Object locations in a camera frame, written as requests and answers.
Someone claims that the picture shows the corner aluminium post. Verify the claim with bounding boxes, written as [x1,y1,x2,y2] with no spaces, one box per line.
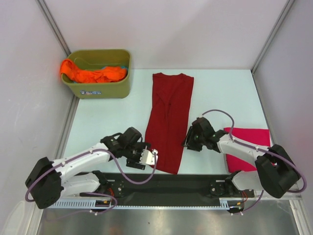
[250,0,296,75]
[35,0,71,56]

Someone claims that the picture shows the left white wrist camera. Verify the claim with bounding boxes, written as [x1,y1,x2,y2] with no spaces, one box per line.
[139,149,158,165]

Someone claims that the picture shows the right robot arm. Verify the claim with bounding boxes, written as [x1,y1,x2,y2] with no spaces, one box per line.
[183,117,301,198]

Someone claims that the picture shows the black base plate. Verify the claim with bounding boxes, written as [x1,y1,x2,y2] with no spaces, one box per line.
[95,173,255,207]

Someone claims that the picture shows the left corner aluminium post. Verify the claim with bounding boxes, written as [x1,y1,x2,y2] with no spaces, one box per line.
[35,0,71,56]

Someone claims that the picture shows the olive green plastic bin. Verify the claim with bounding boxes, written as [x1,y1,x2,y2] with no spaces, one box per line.
[61,49,132,99]

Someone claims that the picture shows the right corner aluminium post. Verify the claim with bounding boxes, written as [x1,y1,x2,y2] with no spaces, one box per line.
[250,0,296,75]

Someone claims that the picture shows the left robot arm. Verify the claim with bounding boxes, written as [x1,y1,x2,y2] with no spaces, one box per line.
[24,127,158,209]

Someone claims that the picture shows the orange t shirt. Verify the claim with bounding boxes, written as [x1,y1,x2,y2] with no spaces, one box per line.
[59,59,128,84]

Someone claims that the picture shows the dark red t shirt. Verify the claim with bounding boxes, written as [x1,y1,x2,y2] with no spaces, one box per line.
[145,73,194,174]

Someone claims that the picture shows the folded magenta t shirt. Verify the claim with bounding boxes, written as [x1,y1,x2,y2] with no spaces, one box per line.
[223,127,271,172]

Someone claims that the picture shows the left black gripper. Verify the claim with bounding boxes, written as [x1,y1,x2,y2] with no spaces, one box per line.
[123,142,151,169]

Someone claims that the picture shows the white slotted cable duct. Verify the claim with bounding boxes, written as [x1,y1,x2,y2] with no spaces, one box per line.
[48,198,113,209]

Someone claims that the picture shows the teal cloth in bin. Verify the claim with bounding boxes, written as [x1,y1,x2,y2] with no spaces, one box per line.
[101,66,129,71]

